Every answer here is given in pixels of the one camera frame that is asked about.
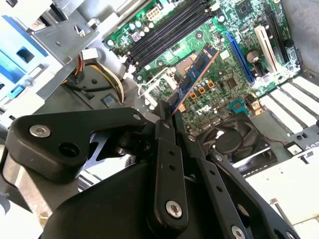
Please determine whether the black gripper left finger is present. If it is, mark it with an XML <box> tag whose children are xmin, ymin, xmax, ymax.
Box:
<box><xmin>0</xmin><ymin>99</ymin><xmax>189</xmax><ymax>230</ymax></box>

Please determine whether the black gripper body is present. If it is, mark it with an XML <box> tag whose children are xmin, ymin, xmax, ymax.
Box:
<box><xmin>43</xmin><ymin>160</ymin><xmax>231</xmax><ymax>239</ymax></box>

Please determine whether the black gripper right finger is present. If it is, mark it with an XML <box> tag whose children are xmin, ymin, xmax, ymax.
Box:
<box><xmin>172</xmin><ymin>110</ymin><xmax>300</xmax><ymax>239</ymax></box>

